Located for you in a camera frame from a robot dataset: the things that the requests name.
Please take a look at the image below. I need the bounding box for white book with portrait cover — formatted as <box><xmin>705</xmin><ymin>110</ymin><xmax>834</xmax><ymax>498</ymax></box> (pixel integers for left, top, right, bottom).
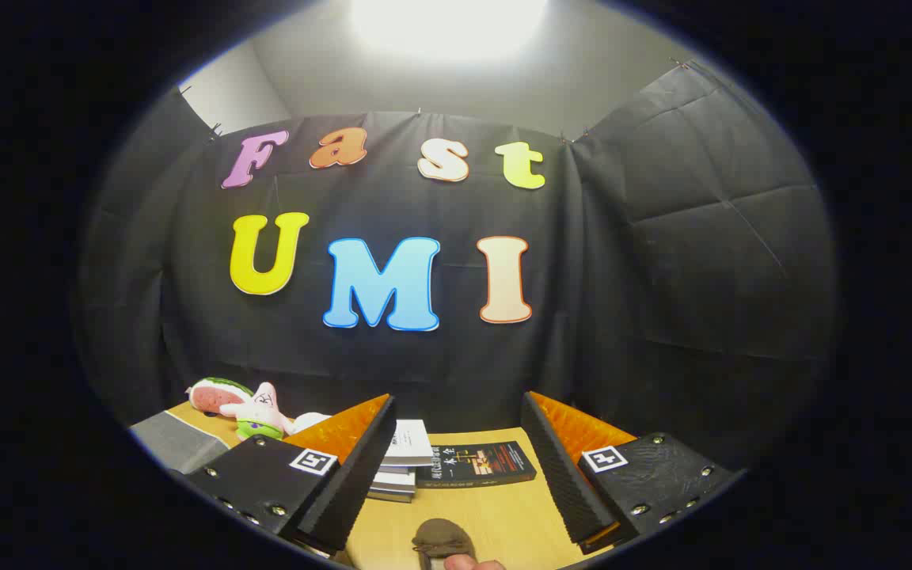
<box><xmin>381</xmin><ymin>420</ymin><xmax>434</xmax><ymax>467</ymax></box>

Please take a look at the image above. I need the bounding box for black book with red print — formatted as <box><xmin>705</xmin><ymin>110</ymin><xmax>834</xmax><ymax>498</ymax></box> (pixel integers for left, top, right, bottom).
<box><xmin>416</xmin><ymin>440</ymin><xmax>538</xmax><ymax>489</ymax></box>

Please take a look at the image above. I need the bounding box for pink starfish plush toy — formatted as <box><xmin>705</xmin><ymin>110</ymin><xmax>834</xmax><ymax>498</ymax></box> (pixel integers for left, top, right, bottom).
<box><xmin>218</xmin><ymin>382</ymin><xmax>298</xmax><ymax>441</ymax></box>

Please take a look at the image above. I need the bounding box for watermelon slice plush toy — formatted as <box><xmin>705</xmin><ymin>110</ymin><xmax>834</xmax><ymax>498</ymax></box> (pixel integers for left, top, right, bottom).
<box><xmin>187</xmin><ymin>378</ymin><xmax>255</xmax><ymax>417</ymax></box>

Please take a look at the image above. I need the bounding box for grey fabric storage box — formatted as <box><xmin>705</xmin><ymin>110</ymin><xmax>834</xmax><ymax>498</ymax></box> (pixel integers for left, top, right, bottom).
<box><xmin>130</xmin><ymin>409</ymin><xmax>229</xmax><ymax>476</ymax></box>

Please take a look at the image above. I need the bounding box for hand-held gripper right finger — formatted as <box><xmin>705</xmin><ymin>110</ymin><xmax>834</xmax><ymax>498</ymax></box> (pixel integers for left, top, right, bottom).
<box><xmin>520</xmin><ymin>390</ymin><xmax>745</xmax><ymax>556</ymax></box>

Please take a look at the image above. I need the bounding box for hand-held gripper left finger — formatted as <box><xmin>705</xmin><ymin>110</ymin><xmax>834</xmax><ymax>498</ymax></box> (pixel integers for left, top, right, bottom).
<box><xmin>185</xmin><ymin>393</ymin><xmax>398</xmax><ymax>557</ymax></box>

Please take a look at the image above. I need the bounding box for brown fuzzy shoe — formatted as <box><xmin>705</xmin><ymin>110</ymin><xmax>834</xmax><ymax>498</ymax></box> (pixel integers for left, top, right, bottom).
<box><xmin>412</xmin><ymin>519</ymin><xmax>477</xmax><ymax>570</ymax></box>

